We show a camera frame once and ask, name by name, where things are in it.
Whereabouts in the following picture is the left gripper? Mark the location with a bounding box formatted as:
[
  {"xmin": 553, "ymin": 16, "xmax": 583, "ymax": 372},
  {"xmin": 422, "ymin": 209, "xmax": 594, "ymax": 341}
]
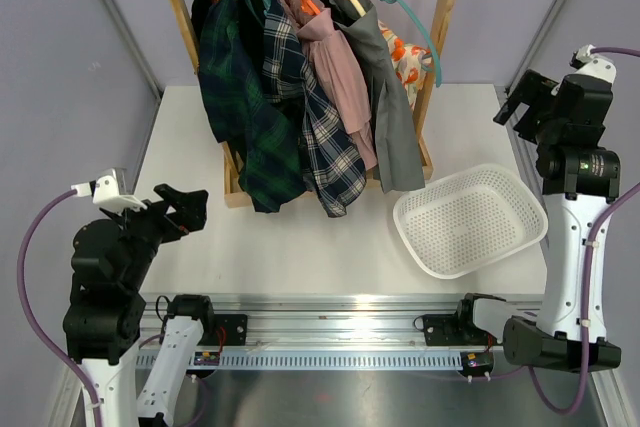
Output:
[{"xmin": 104, "ymin": 182, "xmax": 208, "ymax": 288}]

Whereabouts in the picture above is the floral orange skirt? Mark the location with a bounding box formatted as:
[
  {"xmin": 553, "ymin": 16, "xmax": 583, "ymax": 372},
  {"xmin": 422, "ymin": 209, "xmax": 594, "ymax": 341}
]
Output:
[{"xmin": 378, "ymin": 21, "xmax": 432, "ymax": 110}]

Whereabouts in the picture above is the grey skirt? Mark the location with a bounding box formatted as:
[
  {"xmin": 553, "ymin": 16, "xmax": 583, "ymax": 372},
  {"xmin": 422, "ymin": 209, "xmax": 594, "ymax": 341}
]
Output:
[{"xmin": 328, "ymin": 0, "xmax": 425, "ymax": 192}]

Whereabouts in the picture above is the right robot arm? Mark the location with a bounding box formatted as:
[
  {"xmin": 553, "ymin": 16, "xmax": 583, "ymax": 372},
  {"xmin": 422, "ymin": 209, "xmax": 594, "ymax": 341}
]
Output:
[{"xmin": 453, "ymin": 53, "xmax": 621, "ymax": 372}]

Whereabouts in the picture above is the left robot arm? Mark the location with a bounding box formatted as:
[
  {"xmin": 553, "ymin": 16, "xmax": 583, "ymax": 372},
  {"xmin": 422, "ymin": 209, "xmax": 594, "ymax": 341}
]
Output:
[{"xmin": 63, "ymin": 180, "xmax": 217, "ymax": 426}]

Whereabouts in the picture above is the pink pleated skirt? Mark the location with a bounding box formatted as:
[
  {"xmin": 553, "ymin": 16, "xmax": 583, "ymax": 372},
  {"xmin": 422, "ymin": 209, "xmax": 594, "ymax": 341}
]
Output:
[{"xmin": 281, "ymin": 0, "xmax": 377, "ymax": 169}]

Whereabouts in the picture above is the white perforated plastic basket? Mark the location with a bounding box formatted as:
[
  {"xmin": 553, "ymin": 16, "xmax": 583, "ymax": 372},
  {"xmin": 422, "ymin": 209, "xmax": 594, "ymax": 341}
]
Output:
[{"xmin": 392, "ymin": 163, "xmax": 548, "ymax": 280}]

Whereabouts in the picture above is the navy white plaid garment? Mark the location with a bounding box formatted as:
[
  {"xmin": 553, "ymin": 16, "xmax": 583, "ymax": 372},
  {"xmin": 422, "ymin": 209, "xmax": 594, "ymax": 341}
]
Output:
[{"xmin": 250, "ymin": 0, "xmax": 366, "ymax": 218}]

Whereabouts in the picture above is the green navy plaid garment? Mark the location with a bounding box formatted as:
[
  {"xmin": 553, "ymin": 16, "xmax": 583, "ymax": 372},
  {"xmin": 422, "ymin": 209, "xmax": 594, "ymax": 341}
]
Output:
[{"xmin": 192, "ymin": 0, "xmax": 306, "ymax": 213}]

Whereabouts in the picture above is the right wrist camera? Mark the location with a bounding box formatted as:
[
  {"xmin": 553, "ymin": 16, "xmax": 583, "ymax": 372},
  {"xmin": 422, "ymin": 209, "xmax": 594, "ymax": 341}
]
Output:
[{"xmin": 570, "ymin": 44, "xmax": 617, "ymax": 84}]

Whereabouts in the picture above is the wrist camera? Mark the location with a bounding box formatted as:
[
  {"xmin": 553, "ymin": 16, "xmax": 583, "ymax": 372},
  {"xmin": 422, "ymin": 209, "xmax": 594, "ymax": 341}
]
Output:
[
  {"xmin": 570, "ymin": 44, "xmax": 617, "ymax": 84},
  {"xmin": 71, "ymin": 168, "xmax": 147, "ymax": 214}
]

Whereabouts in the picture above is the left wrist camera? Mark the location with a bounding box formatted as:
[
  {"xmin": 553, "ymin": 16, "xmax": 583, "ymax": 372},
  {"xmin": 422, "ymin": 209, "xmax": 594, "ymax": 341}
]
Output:
[{"xmin": 71, "ymin": 168, "xmax": 147, "ymax": 214}]

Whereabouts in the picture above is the purple cable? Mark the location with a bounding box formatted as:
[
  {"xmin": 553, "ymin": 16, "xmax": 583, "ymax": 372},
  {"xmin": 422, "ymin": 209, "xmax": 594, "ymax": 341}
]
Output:
[
  {"xmin": 16, "ymin": 189, "xmax": 105, "ymax": 427},
  {"xmin": 527, "ymin": 45, "xmax": 640, "ymax": 417},
  {"xmin": 172, "ymin": 374, "xmax": 211, "ymax": 427}
]

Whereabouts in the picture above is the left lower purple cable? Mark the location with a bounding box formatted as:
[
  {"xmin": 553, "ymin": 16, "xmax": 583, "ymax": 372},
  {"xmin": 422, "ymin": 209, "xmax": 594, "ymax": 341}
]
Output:
[{"xmin": 172, "ymin": 374, "xmax": 211, "ymax": 427}]

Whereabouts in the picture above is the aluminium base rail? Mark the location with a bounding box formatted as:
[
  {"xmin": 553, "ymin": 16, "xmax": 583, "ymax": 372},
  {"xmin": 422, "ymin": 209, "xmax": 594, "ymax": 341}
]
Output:
[{"xmin": 119, "ymin": 292, "xmax": 551, "ymax": 373}]

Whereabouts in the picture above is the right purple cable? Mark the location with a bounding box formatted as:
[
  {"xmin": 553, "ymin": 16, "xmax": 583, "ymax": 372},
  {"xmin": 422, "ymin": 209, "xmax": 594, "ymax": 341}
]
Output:
[{"xmin": 527, "ymin": 45, "xmax": 640, "ymax": 417}]

